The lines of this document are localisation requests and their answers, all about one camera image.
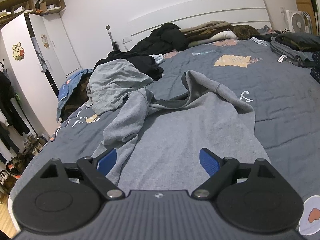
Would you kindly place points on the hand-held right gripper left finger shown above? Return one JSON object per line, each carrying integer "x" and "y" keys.
{"x": 107, "y": 161}

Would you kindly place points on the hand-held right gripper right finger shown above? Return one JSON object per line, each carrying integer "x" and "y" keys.
{"x": 208, "y": 161}

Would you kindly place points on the grey sweatshirt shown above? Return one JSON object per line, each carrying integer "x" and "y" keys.
{"x": 175, "y": 135}

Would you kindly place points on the brown clothes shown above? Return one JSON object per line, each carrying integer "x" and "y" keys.
{"x": 77, "y": 97}

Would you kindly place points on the hanging dark clothes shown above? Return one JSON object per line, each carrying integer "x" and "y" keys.
{"x": 10, "y": 105}

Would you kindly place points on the light grey t-shirt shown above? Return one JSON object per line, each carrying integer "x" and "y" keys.
{"x": 115, "y": 85}

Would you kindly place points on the blue printed cloth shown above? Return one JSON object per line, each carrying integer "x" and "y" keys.
{"x": 66, "y": 87}

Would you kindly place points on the printed grey quilt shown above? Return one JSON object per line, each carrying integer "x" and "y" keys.
{"x": 275, "y": 105}

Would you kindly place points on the orange black sneaker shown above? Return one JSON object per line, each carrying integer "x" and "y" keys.
{"x": 13, "y": 171}

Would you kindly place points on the black garment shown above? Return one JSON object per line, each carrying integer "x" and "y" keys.
{"x": 142, "y": 65}

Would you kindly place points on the white sock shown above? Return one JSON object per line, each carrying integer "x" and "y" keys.
{"x": 158, "y": 58}

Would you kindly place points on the white wardrobe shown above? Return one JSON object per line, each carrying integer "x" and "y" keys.
{"x": 27, "y": 67}

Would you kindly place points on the white pillow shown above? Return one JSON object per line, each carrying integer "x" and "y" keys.
{"x": 223, "y": 35}

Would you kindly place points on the small white cloth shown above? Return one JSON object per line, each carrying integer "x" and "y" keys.
{"x": 257, "y": 40}

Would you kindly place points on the black jacket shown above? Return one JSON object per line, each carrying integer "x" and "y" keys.
{"x": 165, "y": 37}

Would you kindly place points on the folded brown blanket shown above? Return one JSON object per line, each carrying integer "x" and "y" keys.
{"x": 205, "y": 28}

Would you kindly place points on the folded grey pants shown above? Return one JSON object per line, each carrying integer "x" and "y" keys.
{"x": 287, "y": 52}

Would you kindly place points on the white headboard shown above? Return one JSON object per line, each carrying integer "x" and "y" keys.
{"x": 200, "y": 12}

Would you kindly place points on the folded dark green garment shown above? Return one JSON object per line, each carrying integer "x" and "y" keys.
{"x": 297, "y": 40}

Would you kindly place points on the white box fan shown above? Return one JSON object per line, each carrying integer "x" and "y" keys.
{"x": 297, "y": 21}

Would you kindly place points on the small cardboard box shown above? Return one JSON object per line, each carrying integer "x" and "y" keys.
{"x": 51, "y": 5}

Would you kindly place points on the brown cardboard panel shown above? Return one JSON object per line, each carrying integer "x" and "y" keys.
{"x": 303, "y": 10}

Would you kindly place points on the long cardboard box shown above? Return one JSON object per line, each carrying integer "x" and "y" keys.
{"x": 17, "y": 5}

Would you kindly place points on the white wall socket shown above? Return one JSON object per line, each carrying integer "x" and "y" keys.
{"x": 127, "y": 40}

